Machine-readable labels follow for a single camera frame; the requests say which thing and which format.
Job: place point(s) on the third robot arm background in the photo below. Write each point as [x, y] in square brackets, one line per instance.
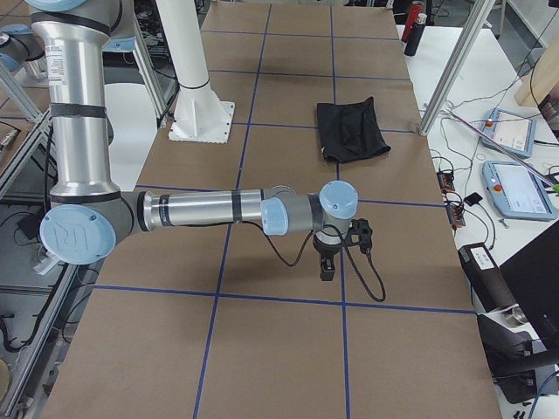
[21, 50]

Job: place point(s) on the white power strip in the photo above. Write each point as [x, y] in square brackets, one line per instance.
[46, 261]

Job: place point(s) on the black printed t-shirt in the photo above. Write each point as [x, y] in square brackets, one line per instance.
[350, 132]

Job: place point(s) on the near orange USB hub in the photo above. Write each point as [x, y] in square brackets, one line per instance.
[455, 213]

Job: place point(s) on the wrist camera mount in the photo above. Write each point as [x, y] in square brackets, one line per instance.
[360, 234]

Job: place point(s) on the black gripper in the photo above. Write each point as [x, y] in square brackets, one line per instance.
[325, 253]

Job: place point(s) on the far teach pendant tablet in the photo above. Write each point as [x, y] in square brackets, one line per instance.
[511, 131]

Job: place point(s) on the aluminium frame post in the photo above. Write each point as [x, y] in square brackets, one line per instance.
[466, 40]

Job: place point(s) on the black monitor on stand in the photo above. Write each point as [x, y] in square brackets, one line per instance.
[518, 364]

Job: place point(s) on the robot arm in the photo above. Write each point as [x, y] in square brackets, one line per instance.
[94, 204]

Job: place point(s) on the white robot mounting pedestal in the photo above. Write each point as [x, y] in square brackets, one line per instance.
[199, 114]

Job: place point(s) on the near teach pendant tablet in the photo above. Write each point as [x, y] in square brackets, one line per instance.
[516, 193]

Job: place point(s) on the black box with label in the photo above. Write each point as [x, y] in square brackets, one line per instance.
[485, 277]

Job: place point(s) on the red bottle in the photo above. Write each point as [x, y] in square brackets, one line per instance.
[415, 9]

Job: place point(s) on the far orange USB hub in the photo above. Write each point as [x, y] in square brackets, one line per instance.
[445, 181]

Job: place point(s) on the small black square device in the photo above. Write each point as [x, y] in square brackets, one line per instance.
[473, 199]

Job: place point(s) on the teach pendant tablet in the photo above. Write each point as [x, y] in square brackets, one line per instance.
[516, 193]
[511, 131]

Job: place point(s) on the orange usb hub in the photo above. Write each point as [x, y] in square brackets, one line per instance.
[445, 181]
[455, 213]

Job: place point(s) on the black water bottle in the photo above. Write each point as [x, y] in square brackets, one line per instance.
[415, 36]

